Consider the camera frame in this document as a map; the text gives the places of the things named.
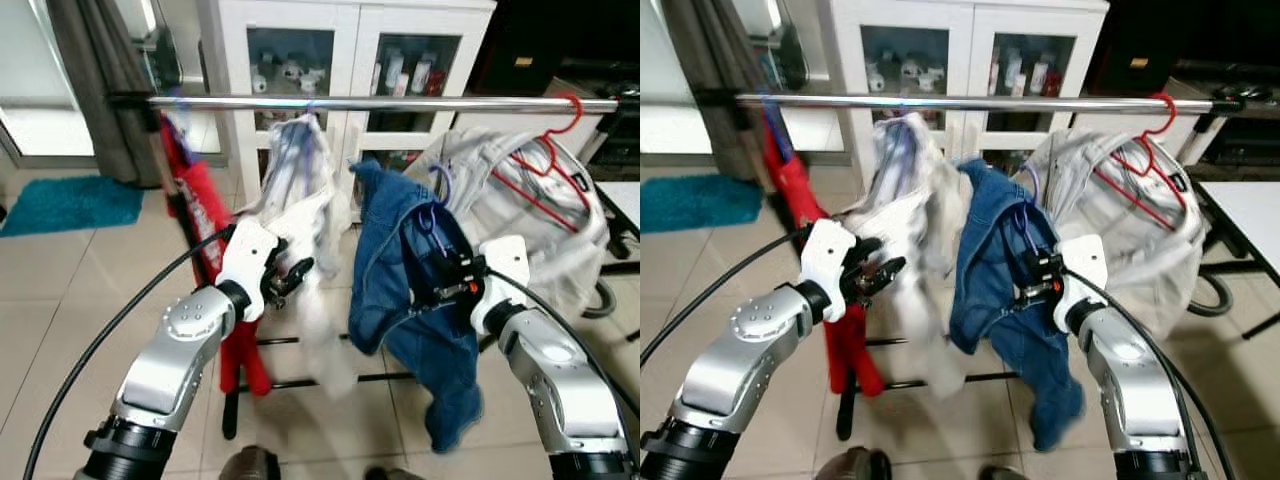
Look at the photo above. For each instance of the light grey jacket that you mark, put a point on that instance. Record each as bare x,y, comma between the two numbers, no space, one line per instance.
1080,170
480,170

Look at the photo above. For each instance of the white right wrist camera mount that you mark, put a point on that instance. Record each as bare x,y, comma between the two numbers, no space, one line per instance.
505,268
1085,262

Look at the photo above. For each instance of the black table frame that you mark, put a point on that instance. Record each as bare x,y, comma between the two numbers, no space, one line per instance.
1235,268

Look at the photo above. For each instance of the black cabinet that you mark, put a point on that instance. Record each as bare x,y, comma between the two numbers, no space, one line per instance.
1180,40
560,40

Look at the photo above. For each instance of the white garment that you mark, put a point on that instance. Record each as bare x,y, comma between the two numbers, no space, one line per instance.
300,210
900,215

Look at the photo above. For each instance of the white glass door cabinet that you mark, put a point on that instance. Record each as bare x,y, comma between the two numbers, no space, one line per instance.
960,20
350,20

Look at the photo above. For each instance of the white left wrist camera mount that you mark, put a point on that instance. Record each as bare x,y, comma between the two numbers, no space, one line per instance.
825,255
245,255

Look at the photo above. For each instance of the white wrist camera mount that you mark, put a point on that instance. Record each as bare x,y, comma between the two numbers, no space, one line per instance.
1085,262
245,255
505,268
825,255

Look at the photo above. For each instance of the black clothes rack frame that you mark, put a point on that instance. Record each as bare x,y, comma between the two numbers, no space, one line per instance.
231,412
846,412

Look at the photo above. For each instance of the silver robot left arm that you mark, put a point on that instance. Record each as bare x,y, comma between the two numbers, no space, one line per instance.
750,350
170,360

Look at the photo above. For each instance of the chrome clothes rail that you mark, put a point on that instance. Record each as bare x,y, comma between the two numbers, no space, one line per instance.
400,103
1000,102

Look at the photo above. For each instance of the blue denim shorts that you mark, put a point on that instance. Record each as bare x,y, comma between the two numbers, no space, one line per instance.
990,270
400,270

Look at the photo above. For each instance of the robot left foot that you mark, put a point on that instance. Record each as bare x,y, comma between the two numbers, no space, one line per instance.
250,466
855,466

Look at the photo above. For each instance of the red clothes hanger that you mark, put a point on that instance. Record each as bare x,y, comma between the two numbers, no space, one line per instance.
1170,105
577,112

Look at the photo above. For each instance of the red garment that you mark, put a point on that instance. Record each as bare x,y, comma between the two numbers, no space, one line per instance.
200,210
800,190

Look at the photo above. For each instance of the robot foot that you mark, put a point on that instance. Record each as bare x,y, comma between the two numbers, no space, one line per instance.
1002,474
855,466
250,466
392,474

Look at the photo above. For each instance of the grey curtain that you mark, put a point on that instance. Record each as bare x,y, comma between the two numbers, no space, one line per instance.
100,80
720,80

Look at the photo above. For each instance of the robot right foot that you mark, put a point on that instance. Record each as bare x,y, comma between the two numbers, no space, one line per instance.
392,474
1002,474

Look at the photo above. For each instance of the teal floor mat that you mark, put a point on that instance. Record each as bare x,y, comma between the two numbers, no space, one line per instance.
70,205
700,203

